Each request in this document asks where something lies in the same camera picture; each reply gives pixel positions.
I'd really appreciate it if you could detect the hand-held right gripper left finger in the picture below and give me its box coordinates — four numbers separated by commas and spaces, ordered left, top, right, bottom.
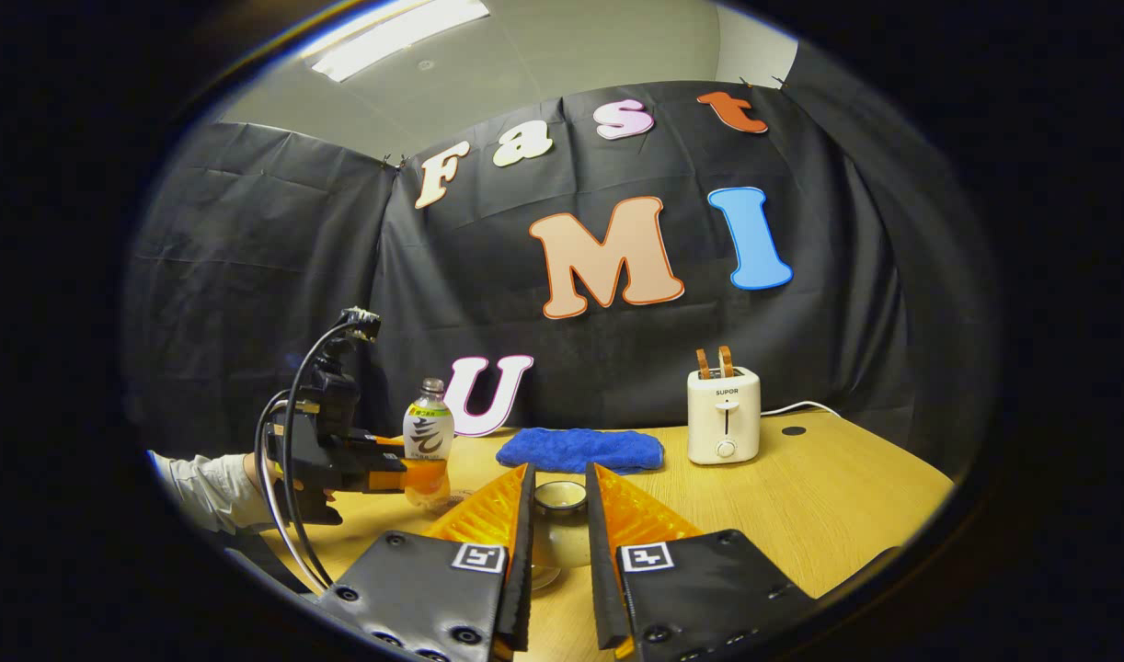
318, 462, 537, 662

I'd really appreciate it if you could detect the white ceramic teacup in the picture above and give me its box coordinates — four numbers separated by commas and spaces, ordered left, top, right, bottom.
529, 510, 591, 573

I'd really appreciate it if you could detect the blue towel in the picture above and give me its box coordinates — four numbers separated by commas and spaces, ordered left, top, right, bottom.
496, 428, 666, 475

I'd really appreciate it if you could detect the clear water bottle orange label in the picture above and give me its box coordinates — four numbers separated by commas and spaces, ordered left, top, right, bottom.
403, 377, 455, 509

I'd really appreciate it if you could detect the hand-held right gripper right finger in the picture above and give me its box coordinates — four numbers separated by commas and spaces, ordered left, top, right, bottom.
585, 462, 816, 662

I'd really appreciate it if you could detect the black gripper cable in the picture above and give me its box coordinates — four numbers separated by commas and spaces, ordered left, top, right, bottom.
254, 317, 379, 591

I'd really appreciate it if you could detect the cream white toaster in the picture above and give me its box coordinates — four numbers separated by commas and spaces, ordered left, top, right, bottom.
687, 367, 762, 465

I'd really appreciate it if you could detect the black backdrop cloth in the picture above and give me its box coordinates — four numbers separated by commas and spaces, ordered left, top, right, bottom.
125, 41, 1000, 479

